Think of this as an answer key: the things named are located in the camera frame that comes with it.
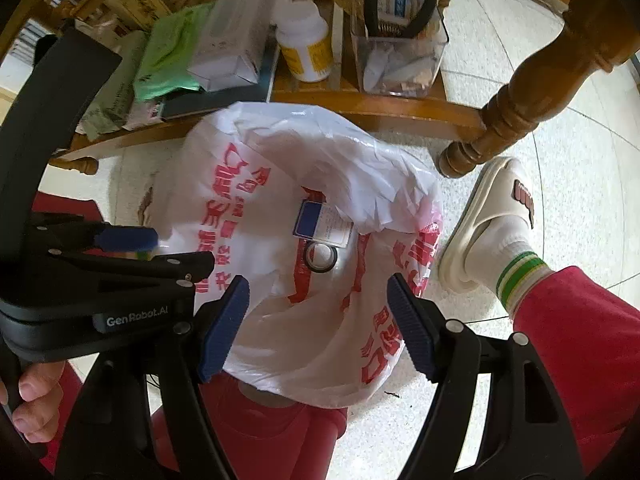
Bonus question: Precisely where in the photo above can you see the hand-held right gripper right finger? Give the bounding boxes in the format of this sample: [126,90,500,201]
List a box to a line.
[387,273,586,480]

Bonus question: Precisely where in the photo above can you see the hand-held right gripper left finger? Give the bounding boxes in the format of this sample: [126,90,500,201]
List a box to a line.
[55,275,251,480]

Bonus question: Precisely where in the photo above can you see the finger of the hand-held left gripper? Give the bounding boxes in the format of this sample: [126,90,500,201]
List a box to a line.
[31,212,160,257]
[54,250,216,287]

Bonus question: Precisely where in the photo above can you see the white plastic bag red print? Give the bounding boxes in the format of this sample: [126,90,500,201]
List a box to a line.
[145,101,446,408]

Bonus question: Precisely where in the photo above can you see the person's left hand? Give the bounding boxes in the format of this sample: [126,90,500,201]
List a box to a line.
[11,360,67,445]

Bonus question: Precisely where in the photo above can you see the black tape roll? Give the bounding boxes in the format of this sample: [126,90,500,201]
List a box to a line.
[304,241,337,275]

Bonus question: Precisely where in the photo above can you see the white pink leaflet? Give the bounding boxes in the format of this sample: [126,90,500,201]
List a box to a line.
[122,97,166,132]

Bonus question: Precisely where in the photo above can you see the white sock green stripes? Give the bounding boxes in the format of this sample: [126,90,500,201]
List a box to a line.
[465,215,553,321]

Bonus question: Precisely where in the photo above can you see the grey-green wet wipes pack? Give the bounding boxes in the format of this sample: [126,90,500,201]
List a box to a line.
[77,30,148,141]

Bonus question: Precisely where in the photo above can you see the small blue white box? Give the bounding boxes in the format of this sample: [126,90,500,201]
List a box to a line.
[292,200,355,248]

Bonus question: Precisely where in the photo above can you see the white slipper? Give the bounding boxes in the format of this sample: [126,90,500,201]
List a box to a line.
[437,156,536,293]

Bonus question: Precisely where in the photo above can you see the dark grey notebook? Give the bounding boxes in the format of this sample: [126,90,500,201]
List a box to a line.
[162,35,281,121]

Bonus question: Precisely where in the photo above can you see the person in red trousers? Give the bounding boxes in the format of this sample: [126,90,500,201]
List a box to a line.
[30,192,640,480]

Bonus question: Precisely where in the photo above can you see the green soft packet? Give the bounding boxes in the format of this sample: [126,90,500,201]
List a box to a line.
[134,2,216,102]

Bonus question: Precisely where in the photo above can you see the long white box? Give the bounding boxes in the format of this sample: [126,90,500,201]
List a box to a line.
[189,0,283,93]

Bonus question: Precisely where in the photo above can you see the beige printed box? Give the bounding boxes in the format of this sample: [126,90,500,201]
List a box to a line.
[82,0,173,36]

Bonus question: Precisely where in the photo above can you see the white paper scraps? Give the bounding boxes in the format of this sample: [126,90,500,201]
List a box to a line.
[362,42,436,93]

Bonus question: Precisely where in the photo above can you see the clear plastic container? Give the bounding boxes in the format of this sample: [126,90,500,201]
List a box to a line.
[350,5,449,97]

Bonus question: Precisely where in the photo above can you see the white bottle yellow label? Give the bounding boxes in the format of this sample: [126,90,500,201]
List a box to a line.
[272,0,335,82]

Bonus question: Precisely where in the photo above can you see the black scissors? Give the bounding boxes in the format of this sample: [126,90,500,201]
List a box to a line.
[364,0,440,40]

